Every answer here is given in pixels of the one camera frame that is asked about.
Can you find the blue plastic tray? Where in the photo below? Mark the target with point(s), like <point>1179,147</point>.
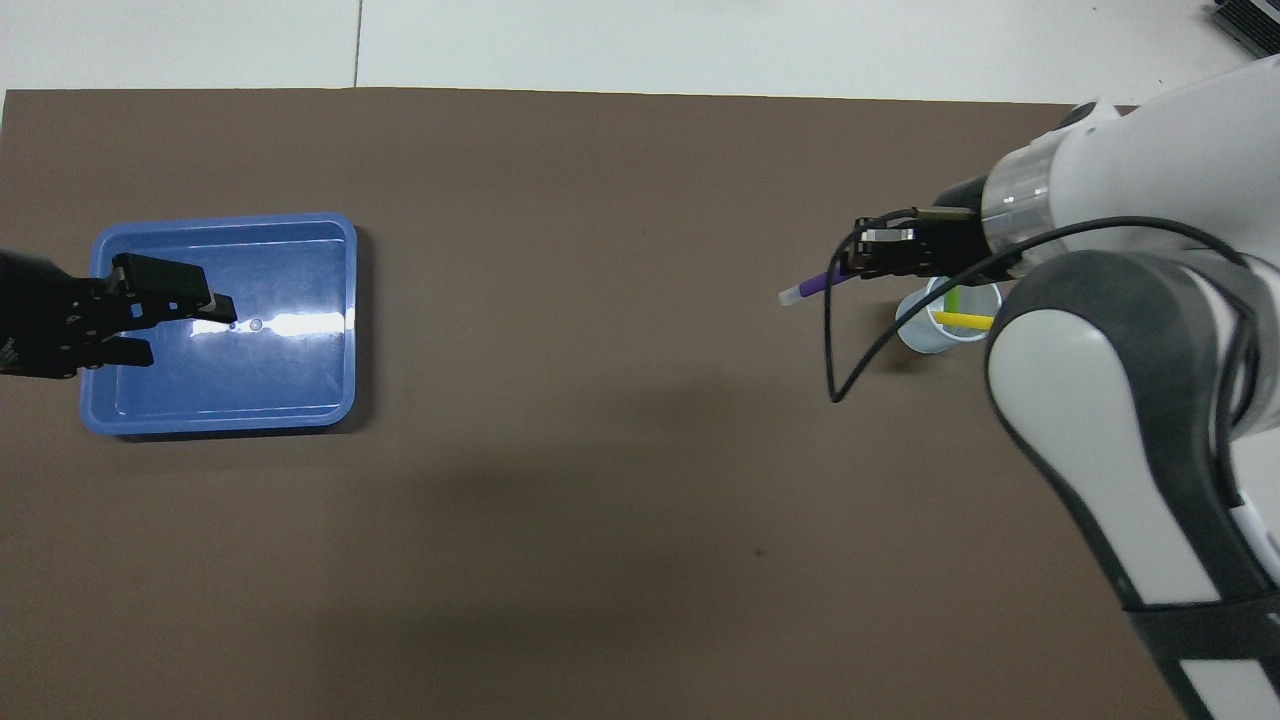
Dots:
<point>250,380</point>

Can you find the grey ribbed device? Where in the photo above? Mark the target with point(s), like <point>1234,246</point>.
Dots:
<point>1255,25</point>

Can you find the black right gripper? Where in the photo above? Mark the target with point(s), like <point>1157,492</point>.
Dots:
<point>955,245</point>

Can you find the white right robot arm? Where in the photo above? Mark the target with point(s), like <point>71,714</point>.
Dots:
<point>1150,160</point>

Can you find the purple pen white cap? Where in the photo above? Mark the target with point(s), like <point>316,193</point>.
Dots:
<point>815,285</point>

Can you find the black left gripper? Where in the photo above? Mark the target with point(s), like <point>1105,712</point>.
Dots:
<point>40,320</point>

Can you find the yellow pen white cap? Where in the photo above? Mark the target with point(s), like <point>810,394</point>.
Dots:
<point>960,320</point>

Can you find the brown table mat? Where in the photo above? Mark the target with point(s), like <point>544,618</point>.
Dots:
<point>560,560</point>

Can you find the translucent plastic cup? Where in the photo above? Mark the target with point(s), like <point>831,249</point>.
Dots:
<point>915,335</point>

